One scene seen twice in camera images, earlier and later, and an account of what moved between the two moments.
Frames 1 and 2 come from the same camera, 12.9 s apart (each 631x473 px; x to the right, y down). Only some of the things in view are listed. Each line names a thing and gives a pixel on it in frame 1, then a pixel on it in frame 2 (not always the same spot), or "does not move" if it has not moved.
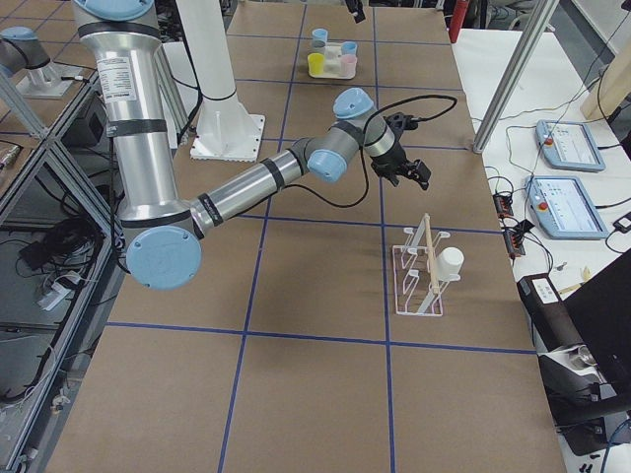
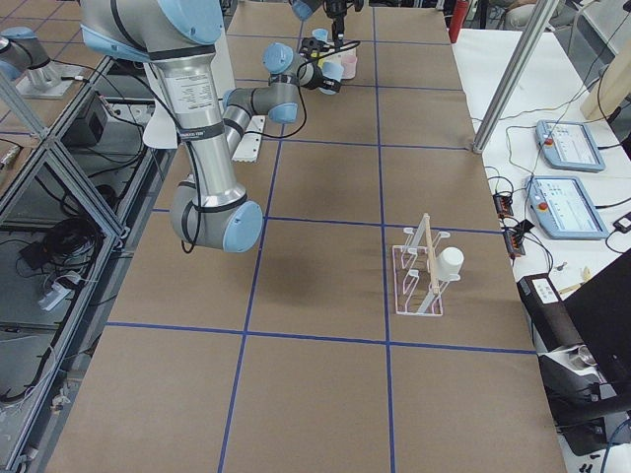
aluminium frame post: [515, 74] does not move
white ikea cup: [449, 263] does not move
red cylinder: [456, 19] does not move
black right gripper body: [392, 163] to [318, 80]
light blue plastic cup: [320, 34] does not move
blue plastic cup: [349, 48] to [332, 70]
